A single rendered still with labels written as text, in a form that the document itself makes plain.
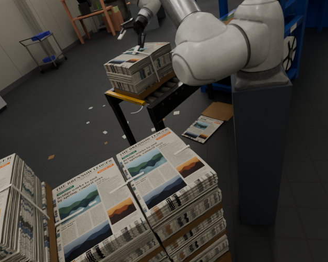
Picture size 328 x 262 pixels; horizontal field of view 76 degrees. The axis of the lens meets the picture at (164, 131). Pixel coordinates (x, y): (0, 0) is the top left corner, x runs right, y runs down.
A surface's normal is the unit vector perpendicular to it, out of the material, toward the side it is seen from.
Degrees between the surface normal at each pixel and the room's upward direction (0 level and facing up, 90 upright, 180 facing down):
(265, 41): 88
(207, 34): 41
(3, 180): 0
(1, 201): 1
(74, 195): 0
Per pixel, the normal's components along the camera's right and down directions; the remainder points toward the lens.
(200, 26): -0.07, -0.22
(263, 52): 0.34, 0.58
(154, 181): -0.27, -0.76
